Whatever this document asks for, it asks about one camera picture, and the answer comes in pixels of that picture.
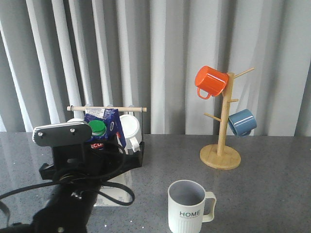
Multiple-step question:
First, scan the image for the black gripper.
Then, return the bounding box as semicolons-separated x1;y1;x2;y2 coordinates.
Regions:
38;141;127;185

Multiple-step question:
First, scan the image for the blue white milk carton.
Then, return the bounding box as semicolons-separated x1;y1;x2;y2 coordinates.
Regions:
83;107;133;208

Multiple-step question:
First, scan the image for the white HOME cup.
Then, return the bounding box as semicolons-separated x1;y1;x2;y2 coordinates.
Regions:
168;180;217;233

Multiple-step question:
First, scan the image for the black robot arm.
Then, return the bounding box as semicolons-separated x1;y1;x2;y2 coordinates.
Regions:
0;141;143;233

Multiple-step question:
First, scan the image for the white smooth mug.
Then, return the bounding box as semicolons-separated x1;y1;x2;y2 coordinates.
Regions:
67;118;84;123

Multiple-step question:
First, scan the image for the white ribbed mug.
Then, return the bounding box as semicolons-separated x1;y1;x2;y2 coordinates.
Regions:
120;114;142;152

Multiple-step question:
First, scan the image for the grey pleated curtain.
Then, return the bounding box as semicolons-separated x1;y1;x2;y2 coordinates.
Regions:
0;0;311;136

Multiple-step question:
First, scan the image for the wooden mug tree stand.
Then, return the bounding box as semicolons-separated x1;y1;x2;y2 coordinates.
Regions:
200;67;254;170

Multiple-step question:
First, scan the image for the orange mug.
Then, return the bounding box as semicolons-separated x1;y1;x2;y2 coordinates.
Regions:
195;66;229;100

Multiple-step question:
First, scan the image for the blue mug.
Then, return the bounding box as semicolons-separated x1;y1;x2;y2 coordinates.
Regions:
228;109;257;137

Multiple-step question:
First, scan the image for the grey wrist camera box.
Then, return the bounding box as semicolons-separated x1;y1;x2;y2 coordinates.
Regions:
32;121;92;147

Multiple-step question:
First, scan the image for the black wire mug rack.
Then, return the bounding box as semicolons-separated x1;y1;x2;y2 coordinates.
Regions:
67;105;147;160

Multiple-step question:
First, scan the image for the black cable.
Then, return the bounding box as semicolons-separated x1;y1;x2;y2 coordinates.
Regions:
0;140;136;224

